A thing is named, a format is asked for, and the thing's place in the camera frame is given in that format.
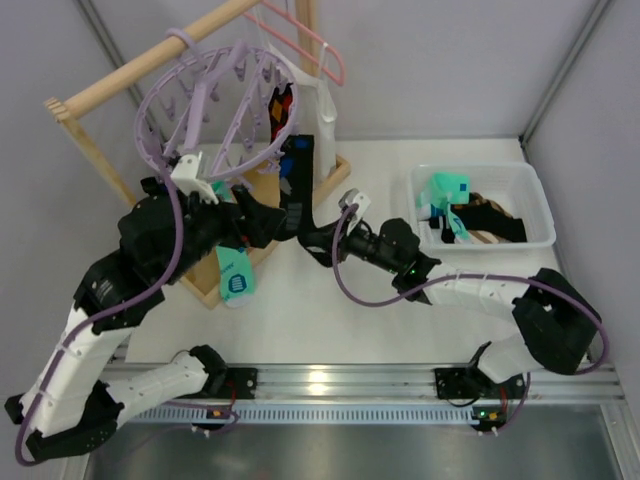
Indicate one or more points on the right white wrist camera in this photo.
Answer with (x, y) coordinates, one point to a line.
(355, 197)

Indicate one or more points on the grey slotted cable duct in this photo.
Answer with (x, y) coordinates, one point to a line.
(334, 414)

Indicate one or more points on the white plastic basket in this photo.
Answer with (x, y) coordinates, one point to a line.
(515, 186)

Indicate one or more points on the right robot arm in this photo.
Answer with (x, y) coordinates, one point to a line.
(555, 324)

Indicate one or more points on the purple round clip hanger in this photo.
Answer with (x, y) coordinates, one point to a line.
(232, 85)

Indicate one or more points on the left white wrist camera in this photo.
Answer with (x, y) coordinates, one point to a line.
(185, 176)

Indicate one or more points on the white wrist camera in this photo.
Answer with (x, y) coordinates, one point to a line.
(355, 197)
(185, 176)

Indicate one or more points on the pink clothes hanger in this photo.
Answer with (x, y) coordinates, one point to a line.
(305, 40)

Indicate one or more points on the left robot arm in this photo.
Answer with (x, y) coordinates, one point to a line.
(70, 411)

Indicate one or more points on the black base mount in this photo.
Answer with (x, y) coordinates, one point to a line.
(454, 383)
(240, 382)

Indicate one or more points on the black sock with grey patches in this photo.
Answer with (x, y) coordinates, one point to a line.
(296, 184)

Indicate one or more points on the wooden clothes rack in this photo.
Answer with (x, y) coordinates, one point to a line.
(203, 280)

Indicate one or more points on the black blue sock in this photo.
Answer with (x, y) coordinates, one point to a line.
(153, 187)

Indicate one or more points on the white garment on hanger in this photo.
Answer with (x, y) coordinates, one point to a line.
(316, 112)

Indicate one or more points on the brown beige argyle sock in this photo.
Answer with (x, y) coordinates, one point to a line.
(485, 237)

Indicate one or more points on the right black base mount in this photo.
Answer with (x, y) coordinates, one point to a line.
(454, 383)

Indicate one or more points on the black red yellow argyle sock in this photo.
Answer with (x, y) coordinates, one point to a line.
(279, 107)

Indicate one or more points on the aluminium mounting rail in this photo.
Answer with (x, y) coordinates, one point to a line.
(413, 382)

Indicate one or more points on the mint green sock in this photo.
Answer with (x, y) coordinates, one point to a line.
(441, 193)
(237, 281)

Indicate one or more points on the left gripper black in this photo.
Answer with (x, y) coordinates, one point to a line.
(232, 215)

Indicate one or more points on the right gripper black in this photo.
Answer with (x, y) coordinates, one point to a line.
(333, 238)

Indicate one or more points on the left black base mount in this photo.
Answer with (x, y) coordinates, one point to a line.
(240, 382)

